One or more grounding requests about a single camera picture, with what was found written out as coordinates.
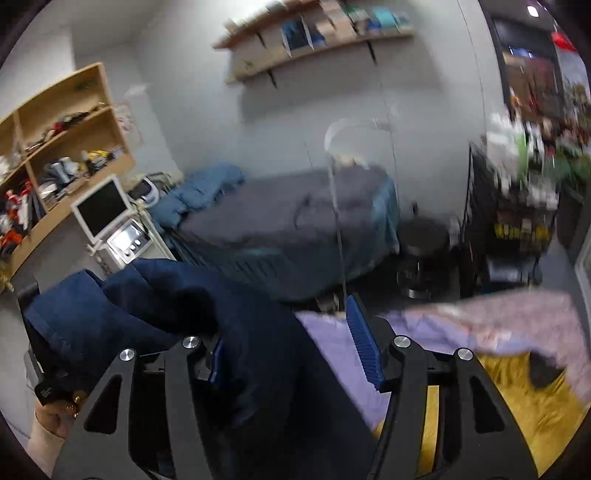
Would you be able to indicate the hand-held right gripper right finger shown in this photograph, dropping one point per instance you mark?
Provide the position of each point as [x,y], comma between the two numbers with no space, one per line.
[364,341]

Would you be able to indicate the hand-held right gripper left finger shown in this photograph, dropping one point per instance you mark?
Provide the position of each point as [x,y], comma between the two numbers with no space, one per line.
[216,364]

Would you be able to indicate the navy blue jacket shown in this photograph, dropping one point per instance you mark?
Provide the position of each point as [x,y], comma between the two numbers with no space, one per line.
[258,332]

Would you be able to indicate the person's left forearm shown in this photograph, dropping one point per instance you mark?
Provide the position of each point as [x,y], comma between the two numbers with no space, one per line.
[44,450]

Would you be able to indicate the person's left hand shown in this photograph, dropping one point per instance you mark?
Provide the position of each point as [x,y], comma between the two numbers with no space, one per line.
[57,417]

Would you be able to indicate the purple floral bedsheet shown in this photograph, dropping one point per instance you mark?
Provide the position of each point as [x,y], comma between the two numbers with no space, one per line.
[337,350]

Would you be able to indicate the black round stool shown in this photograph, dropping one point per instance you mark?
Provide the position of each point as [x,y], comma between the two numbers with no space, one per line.
[425,240]

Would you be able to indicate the metal pole stand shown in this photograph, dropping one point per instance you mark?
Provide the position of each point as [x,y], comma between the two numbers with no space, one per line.
[339,221]

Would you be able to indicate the grey jacket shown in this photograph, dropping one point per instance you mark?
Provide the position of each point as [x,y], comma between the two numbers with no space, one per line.
[286,221]

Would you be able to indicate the yellow blanket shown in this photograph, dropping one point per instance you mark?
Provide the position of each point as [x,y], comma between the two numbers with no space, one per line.
[521,406]

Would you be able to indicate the blue blanket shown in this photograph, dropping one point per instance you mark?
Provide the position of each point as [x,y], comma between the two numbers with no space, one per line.
[194,194]

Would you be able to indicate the white machine with monitor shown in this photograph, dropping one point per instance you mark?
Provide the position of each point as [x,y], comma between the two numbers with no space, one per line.
[104,210]

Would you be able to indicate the clutter of shelf items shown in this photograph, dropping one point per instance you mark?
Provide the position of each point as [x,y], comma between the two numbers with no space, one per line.
[64,170]

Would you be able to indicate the wooden shelf unit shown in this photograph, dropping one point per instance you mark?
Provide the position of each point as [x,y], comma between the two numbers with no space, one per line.
[106,134]

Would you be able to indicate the display of colourful goods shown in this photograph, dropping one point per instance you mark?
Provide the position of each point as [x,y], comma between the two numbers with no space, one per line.
[554,92]

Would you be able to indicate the row of books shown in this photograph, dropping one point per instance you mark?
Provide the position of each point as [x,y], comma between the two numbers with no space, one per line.
[332,23]

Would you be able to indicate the paper wall poster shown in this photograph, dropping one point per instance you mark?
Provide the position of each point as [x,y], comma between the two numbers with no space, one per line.
[127,122]

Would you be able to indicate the wooden wall shelf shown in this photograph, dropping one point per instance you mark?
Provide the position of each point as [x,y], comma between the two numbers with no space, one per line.
[318,46]

